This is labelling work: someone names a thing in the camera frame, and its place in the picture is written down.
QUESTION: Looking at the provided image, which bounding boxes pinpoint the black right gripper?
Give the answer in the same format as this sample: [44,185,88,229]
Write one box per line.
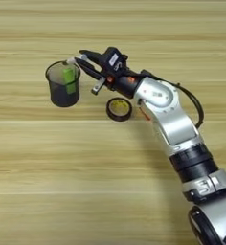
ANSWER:
[74,49,142,100]

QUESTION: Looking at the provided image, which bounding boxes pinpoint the black tape roll yellow core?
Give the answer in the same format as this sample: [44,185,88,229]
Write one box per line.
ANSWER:
[105,97,134,123]

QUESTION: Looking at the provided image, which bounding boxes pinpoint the small black box white label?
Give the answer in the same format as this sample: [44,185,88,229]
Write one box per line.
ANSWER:
[103,46,129,74]

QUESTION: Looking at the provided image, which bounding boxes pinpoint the green rectangular block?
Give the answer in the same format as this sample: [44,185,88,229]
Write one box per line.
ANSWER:
[60,66,79,96]

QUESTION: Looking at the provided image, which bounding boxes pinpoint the black mesh pen cup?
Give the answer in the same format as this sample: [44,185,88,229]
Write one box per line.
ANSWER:
[44,60,82,108]

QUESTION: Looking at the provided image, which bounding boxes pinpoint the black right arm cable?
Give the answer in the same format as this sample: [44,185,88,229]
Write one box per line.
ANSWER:
[140,69,205,129]

